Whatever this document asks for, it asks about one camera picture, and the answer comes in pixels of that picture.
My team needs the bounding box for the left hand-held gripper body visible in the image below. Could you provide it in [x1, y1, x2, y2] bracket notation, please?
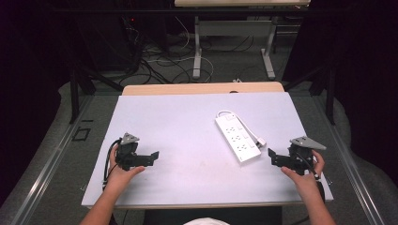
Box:
[115, 132, 151, 172]

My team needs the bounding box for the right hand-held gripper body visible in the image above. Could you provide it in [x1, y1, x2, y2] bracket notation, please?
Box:
[276, 135, 327, 176]

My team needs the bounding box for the person's right hand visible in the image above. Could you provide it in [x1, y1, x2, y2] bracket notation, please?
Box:
[280, 149, 326, 194]

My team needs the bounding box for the person's left hand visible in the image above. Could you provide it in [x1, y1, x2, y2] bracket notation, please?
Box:
[105, 145, 146, 189]

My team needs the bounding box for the white table mat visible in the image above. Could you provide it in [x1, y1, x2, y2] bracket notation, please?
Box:
[81, 91, 334, 209]

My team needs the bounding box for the white power strip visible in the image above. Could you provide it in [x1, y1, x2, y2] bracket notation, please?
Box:
[214, 113, 263, 164]

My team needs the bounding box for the black metal stand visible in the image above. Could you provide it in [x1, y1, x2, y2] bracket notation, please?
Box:
[68, 60, 125, 125]
[283, 60, 338, 127]

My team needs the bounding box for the person's clothing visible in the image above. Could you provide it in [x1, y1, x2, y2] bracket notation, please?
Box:
[143, 205, 283, 225]

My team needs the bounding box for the white desk with metal legs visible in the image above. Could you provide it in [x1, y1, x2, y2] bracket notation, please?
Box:
[174, 0, 312, 81]

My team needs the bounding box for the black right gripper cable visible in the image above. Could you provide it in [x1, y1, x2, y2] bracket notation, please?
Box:
[295, 151, 327, 203]

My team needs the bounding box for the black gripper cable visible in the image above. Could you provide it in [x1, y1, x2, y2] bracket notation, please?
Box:
[295, 151, 327, 203]
[102, 139, 122, 189]

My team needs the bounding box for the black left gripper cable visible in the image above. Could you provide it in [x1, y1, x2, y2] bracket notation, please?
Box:
[102, 139, 122, 189]

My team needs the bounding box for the white power strip cable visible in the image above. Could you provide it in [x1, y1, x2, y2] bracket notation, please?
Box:
[216, 110, 268, 148]

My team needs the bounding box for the black floor socket frame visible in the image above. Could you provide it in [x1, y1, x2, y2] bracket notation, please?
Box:
[71, 127, 92, 143]

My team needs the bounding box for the aluminium floor rail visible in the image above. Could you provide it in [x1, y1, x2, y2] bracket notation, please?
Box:
[8, 95, 95, 225]
[313, 95, 388, 225]

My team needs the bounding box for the tangle of black floor cables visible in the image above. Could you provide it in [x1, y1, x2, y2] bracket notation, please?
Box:
[117, 17, 192, 86]

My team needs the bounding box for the white floor cable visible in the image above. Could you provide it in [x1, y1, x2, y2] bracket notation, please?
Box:
[145, 15, 216, 83]

